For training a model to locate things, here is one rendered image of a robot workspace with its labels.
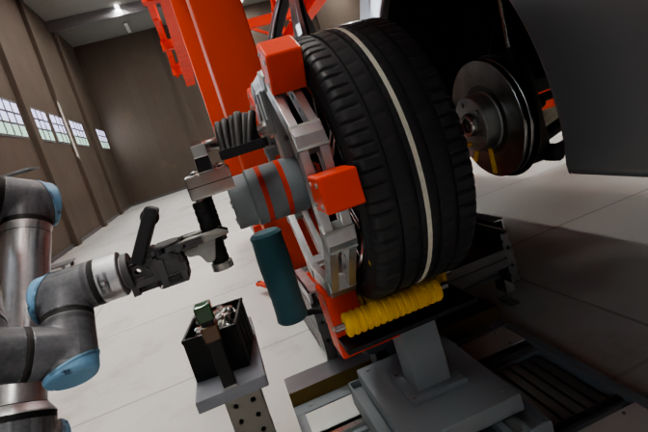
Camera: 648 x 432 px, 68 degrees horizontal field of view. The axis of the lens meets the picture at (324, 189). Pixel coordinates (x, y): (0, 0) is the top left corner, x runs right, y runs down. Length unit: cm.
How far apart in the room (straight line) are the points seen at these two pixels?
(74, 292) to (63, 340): 10
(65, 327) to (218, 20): 105
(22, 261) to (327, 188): 80
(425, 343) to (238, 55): 104
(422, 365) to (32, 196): 109
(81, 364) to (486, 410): 88
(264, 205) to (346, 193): 32
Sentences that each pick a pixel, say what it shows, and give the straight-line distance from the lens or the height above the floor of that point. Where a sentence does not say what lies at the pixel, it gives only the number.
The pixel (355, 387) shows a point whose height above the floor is 15.
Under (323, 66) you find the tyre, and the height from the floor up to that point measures 108.
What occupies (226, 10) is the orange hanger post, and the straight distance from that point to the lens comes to 167.
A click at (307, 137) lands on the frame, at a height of 95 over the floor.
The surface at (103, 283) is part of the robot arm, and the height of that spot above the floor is 81.
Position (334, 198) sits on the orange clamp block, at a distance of 84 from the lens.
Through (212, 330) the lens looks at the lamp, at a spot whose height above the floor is 60.
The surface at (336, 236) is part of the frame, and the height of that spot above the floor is 75.
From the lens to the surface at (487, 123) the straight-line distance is 129.
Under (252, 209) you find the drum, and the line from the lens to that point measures 112.
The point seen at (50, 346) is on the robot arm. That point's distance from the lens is 96.
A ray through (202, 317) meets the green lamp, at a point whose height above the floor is 63.
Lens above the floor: 97
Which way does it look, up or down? 8 degrees down
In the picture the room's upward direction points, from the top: 17 degrees counter-clockwise
